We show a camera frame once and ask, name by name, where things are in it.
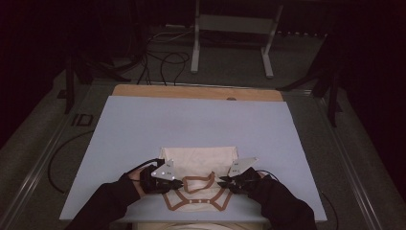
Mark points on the light blue mat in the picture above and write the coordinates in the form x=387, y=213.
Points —
x=191, y=121

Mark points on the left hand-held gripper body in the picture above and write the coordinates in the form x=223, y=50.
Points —
x=164, y=171

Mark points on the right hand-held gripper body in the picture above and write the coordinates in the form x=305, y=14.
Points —
x=242, y=166

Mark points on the black metal stand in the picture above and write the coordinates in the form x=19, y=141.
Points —
x=69, y=86
x=333, y=96

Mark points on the black rectangular bracket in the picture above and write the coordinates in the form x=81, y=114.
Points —
x=82, y=119

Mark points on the person's right hand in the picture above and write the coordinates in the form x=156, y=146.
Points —
x=263, y=175

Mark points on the person's left hand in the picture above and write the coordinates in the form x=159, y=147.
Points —
x=135, y=179

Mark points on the white metal stand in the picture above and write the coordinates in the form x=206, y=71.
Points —
x=236, y=24

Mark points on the aluminium frame rail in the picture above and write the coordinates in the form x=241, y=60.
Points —
x=344, y=166
x=41, y=166

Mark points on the cream baby bodysuit brown trim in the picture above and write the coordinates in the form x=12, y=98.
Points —
x=198, y=159

